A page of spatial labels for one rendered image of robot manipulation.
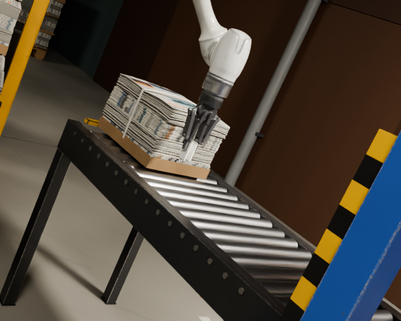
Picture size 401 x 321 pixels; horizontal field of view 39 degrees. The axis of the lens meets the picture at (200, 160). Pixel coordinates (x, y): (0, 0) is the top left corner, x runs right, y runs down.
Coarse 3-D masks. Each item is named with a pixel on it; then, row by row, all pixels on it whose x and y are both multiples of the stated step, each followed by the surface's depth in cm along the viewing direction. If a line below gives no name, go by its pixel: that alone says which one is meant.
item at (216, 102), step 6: (204, 90) 179; (204, 96) 177; (210, 96) 176; (204, 102) 177; (210, 102) 177; (216, 102) 177; (222, 102) 179; (198, 108) 178; (204, 108) 179; (210, 108) 180; (216, 108) 178; (198, 114) 179; (204, 120) 181
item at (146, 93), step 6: (144, 90) 200; (138, 96) 202; (144, 96) 199; (162, 96) 203; (168, 96) 209; (144, 102) 199; (180, 102) 208; (186, 102) 215; (132, 108) 203; (138, 108) 200; (138, 114) 200; (126, 120) 204; (132, 120) 201; (126, 126) 203; (132, 126) 200; (126, 132) 203
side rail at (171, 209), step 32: (64, 128) 212; (96, 160) 192; (128, 192) 177; (160, 224) 163; (192, 224) 159; (192, 256) 151; (224, 256) 146; (192, 288) 149; (224, 288) 141; (256, 288) 136; (224, 320) 139; (256, 320) 132
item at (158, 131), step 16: (144, 112) 197; (160, 112) 191; (176, 112) 188; (144, 128) 195; (160, 128) 189; (176, 128) 191; (224, 128) 204; (144, 144) 193; (160, 144) 191; (176, 144) 195; (208, 144) 204; (176, 160) 198; (192, 160) 203; (208, 160) 208
